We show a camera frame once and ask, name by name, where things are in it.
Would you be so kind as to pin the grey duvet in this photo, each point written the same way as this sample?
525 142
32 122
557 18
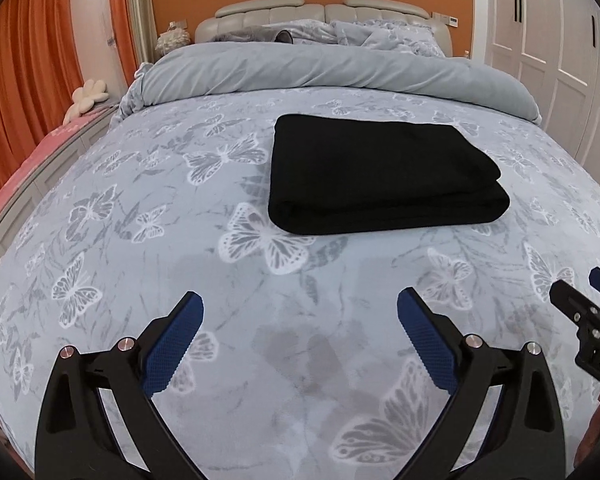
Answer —
305 67

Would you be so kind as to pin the pink bench cushion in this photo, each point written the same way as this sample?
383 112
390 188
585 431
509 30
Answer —
35 160

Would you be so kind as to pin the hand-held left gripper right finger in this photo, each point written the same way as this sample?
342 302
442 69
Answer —
425 340

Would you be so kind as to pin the orange curtain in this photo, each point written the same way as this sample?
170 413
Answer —
30 85

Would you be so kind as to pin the white flower shaped cushion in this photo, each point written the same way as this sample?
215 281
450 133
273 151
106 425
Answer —
87 97

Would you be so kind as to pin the grey printed pillow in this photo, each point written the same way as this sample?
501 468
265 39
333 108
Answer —
310 32
390 37

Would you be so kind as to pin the dark round object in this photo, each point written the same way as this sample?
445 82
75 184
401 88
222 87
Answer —
282 36

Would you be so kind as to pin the butterfly printed bed blanket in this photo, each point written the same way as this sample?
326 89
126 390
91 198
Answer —
130 210

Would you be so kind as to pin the grey cloth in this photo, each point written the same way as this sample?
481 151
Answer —
245 34

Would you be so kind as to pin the beige padded headboard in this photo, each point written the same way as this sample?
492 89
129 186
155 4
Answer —
280 10

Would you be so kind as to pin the black pants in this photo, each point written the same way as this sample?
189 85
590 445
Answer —
370 175

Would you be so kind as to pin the white wardrobe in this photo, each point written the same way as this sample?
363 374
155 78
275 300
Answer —
555 50

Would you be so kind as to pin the white bedside ornament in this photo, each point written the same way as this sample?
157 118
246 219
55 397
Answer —
174 39

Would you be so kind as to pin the wall switch panel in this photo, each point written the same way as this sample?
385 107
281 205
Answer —
178 23
445 19

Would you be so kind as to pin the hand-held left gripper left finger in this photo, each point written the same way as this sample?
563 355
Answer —
175 345

